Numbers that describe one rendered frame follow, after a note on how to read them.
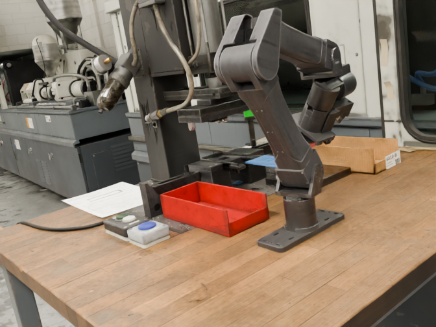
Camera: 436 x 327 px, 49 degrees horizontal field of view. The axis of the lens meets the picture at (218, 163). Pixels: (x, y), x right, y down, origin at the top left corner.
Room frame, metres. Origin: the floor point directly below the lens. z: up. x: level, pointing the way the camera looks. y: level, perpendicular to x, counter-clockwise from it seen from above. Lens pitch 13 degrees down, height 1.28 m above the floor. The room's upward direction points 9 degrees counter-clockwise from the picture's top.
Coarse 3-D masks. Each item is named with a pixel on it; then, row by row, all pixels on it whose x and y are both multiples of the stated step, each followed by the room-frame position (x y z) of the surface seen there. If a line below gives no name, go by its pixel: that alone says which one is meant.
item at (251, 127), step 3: (246, 117) 1.57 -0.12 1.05; (249, 117) 1.56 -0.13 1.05; (252, 117) 1.57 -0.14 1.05; (246, 120) 1.57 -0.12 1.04; (249, 120) 1.56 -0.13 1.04; (252, 120) 1.58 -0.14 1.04; (249, 123) 1.58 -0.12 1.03; (252, 123) 1.58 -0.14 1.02; (249, 126) 1.58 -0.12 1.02; (252, 126) 1.57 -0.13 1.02; (249, 129) 1.58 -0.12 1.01; (252, 129) 1.57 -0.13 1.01; (249, 132) 1.58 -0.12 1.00; (252, 132) 1.57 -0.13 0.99; (249, 135) 1.58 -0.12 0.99; (252, 135) 1.57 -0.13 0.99; (255, 135) 1.58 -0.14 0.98; (252, 138) 1.57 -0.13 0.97; (255, 138) 1.58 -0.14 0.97
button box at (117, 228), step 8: (136, 216) 1.07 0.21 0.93; (32, 224) 1.20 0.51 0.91; (88, 224) 1.13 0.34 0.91; (96, 224) 1.12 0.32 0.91; (104, 224) 1.07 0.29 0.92; (112, 224) 1.04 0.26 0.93; (120, 224) 1.03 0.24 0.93; (128, 224) 1.02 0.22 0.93; (136, 224) 1.01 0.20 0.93; (112, 232) 1.05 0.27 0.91; (120, 232) 1.01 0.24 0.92; (128, 240) 1.00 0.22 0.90
